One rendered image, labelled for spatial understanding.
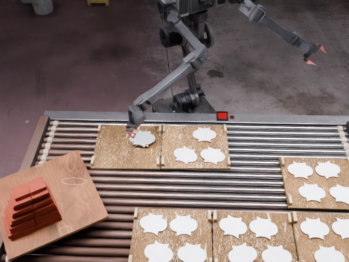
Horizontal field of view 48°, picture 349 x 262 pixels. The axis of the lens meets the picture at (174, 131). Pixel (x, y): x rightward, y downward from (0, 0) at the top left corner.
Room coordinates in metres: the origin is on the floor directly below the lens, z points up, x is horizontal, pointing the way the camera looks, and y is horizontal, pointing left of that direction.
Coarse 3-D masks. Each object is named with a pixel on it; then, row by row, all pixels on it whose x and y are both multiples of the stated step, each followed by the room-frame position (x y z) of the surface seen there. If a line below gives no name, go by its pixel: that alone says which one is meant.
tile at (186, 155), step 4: (180, 148) 1.58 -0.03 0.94; (184, 148) 1.58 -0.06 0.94; (176, 152) 1.55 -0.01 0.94; (180, 152) 1.55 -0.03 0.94; (184, 152) 1.55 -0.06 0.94; (188, 152) 1.54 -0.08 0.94; (192, 152) 1.54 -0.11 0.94; (176, 156) 1.51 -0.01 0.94; (180, 156) 1.51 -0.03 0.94; (184, 156) 1.51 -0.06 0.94; (188, 156) 1.51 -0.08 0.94; (192, 156) 1.51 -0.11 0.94; (196, 156) 1.51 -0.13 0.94; (176, 160) 1.49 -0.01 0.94; (180, 160) 1.48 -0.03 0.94; (184, 160) 1.48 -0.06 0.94; (188, 160) 1.48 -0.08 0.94; (192, 160) 1.48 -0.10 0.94
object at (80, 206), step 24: (48, 168) 1.36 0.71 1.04; (72, 168) 1.36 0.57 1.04; (0, 192) 1.21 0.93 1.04; (72, 192) 1.20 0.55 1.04; (96, 192) 1.20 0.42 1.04; (0, 216) 1.06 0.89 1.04; (72, 216) 1.05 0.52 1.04; (96, 216) 1.05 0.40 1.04; (24, 240) 0.93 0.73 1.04; (48, 240) 0.93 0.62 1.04
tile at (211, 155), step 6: (204, 150) 1.56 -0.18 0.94; (210, 150) 1.56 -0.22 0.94; (216, 150) 1.56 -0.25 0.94; (204, 156) 1.51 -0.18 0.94; (210, 156) 1.51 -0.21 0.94; (216, 156) 1.51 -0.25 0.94; (222, 156) 1.51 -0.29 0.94; (204, 162) 1.47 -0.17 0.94; (210, 162) 1.47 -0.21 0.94; (216, 162) 1.46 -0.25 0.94
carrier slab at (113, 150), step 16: (112, 128) 1.77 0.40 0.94; (144, 128) 1.76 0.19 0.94; (96, 144) 1.63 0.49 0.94; (112, 144) 1.63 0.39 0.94; (128, 144) 1.63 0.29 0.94; (160, 144) 1.62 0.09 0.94; (96, 160) 1.50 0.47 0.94; (112, 160) 1.50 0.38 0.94; (128, 160) 1.50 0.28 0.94; (144, 160) 1.50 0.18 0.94
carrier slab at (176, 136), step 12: (168, 132) 1.72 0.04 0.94; (180, 132) 1.72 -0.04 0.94; (192, 132) 1.72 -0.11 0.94; (216, 132) 1.72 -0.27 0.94; (168, 144) 1.62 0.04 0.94; (180, 144) 1.62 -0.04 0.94; (192, 144) 1.62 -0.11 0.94; (204, 144) 1.62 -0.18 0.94; (216, 144) 1.62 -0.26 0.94; (168, 156) 1.52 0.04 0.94; (168, 168) 1.43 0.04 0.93; (180, 168) 1.43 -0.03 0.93; (192, 168) 1.43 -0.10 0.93; (204, 168) 1.43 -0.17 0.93; (216, 168) 1.43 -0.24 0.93; (228, 168) 1.43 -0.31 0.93
